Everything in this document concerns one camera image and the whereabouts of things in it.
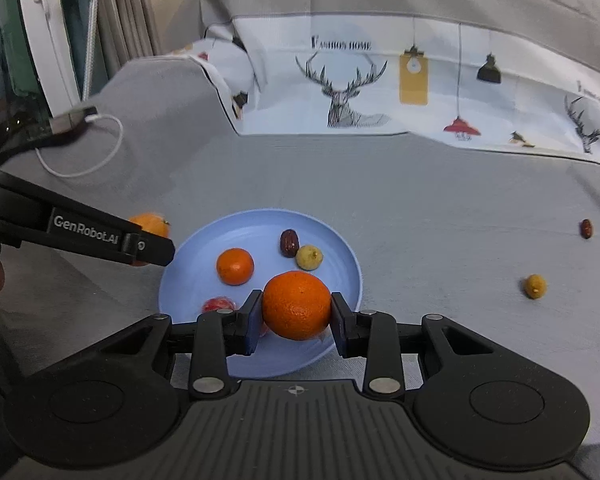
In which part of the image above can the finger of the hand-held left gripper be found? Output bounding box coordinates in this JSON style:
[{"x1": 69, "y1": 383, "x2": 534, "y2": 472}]
[{"x1": 121, "y1": 232, "x2": 176, "y2": 267}]

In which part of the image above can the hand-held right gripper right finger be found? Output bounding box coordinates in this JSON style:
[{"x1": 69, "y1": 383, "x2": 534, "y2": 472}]
[{"x1": 330, "y1": 291, "x2": 496, "y2": 398}]

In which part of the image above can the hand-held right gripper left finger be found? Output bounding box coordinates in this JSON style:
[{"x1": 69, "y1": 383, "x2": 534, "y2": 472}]
[{"x1": 107, "y1": 290, "x2": 266, "y2": 398}]

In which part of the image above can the orange mandarin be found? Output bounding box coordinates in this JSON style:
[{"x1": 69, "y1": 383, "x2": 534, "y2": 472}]
[
  {"x1": 128, "y1": 212, "x2": 171, "y2": 267},
  {"x1": 216, "y1": 247, "x2": 255, "y2": 286},
  {"x1": 261, "y1": 270, "x2": 332, "y2": 342}
]

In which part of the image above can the red round fruit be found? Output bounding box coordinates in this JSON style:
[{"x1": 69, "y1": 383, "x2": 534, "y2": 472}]
[{"x1": 201, "y1": 296, "x2": 237, "y2": 316}]

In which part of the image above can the yellow-green round fruit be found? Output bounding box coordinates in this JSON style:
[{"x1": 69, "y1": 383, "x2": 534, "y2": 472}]
[
  {"x1": 295, "y1": 244, "x2": 324, "y2": 272},
  {"x1": 524, "y1": 274, "x2": 548, "y2": 301}
]

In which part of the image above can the light blue plate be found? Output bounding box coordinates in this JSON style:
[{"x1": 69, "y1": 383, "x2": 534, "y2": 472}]
[{"x1": 158, "y1": 209, "x2": 363, "y2": 380}]

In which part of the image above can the grey bed sheet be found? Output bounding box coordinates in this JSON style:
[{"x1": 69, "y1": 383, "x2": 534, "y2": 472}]
[{"x1": 0, "y1": 55, "x2": 600, "y2": 480}]

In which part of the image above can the grey metal rod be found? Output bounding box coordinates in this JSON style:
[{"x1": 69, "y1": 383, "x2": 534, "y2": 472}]
[{"x1": 81, "y1": 0, "x2": 102, "y2": 102}]

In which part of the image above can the grey curtain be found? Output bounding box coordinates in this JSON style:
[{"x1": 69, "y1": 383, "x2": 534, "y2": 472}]
[{"x1": 92, "y1": 0, "x2": 163, "y2": 77}]

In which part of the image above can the white printed blanket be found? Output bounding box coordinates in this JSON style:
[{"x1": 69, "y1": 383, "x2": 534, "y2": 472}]
[{"x1": 182, "y1": 12, "x2": 600, "y2": 171}]

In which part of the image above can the white cable with plug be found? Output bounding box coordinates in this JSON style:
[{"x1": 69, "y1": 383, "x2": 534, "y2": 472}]
[{"x1": 35, "y1": 105, "x2": 125, "y2": 178}]

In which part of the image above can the white window frame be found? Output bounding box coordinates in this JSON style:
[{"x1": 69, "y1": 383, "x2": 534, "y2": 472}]
[{"x1": 12, "y1": 0, "x2": 112, "y2": 117}]

